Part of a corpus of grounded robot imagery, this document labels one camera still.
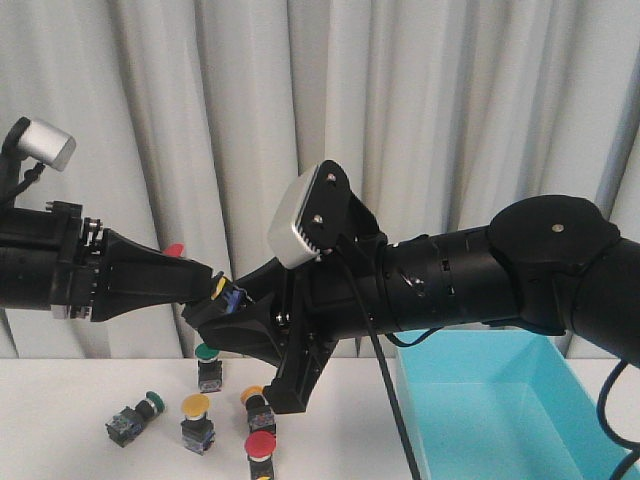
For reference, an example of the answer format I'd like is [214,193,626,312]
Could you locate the yellow push button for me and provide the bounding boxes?
[181,393,215,455]
[240,385,276,435]

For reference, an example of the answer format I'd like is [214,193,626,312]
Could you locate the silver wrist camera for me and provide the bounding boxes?
[267,160,352,269]
[17,119,76,172]

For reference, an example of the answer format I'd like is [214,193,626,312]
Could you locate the red push button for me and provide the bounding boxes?
[244,430,277,480]
[163,243,259,314]

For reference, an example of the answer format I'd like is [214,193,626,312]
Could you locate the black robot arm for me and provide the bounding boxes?
[1,202,212,322]
[183,195,639,414]

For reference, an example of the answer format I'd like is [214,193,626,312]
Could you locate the upright green push button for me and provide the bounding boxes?
[195,343,223,393]

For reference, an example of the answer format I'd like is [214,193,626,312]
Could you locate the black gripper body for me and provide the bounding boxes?
[49,202,103,319]
[262,199,396,416]

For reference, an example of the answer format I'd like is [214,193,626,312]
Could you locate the black camera cable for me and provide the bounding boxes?
[334,239,446,480]
[0,159,46,206]

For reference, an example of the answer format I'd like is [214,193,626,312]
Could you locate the lying yellow push button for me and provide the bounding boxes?
[240,385,276,435]

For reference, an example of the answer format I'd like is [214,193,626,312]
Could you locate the light blue plastic box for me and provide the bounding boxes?
[397,330,626,479]

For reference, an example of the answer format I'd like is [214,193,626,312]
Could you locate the lying green push button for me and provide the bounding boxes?
[105,391,165,448]

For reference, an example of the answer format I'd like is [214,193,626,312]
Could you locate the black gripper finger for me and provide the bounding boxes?
[102,229,200,269]
[197,294,289,367]
[91,259,212,321]
[182,259,293,330]

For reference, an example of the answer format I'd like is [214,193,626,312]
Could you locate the grey pleated curtain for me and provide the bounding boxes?
[0,0,640,360]

